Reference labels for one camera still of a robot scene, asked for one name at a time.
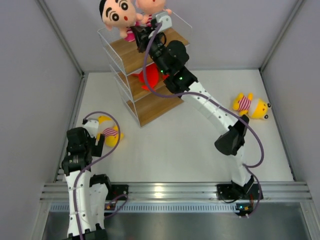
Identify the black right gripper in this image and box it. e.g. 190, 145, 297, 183
130, 26, 169, 77

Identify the red shark plush toy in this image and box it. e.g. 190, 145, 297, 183
132, 63, 160, 91

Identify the pink bald baby doll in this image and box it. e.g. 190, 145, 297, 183
135, 0, 173, 27

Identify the pink black-haired boy doll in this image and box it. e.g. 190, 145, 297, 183
99, 0, 143, 42

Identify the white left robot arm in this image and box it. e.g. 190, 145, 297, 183
61, 127, 113, 240

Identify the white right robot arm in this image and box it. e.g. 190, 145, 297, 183
131, 26, 254, 203

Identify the yellow bear plush left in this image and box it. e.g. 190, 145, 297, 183
97, 115, 124, 148

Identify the yellow bear plush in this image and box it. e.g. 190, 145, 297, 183
232, 92, 272, 120
97, 115, 124, 148

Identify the yellow bear plush right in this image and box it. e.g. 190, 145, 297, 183
232, 92, 272, 120

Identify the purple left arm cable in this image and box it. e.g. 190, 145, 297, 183
73, 111, 129, 240

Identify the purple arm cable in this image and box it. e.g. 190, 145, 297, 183
142, 21, 265, 218
73, 111, 129, 240

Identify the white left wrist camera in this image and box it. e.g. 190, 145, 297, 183
82, 119, 99, 138

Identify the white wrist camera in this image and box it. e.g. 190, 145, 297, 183
82, 119, 99, 138
151, 10, 173, 33

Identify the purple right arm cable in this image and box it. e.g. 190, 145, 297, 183
142, 21, 265, 218

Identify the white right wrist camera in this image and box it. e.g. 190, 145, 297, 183
151, 10, 173, 33

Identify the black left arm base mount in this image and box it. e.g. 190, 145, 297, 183
106, 184, 129, 201

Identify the white wire wooden shelf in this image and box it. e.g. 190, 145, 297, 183
97, 12, 192, 127

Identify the slotted grey cable duct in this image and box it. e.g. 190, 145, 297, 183
49, 201, 241, 214

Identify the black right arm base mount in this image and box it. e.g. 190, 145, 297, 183
216, 183, 264, 202

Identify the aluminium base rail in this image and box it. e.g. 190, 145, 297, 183
40, 181, 313, 202

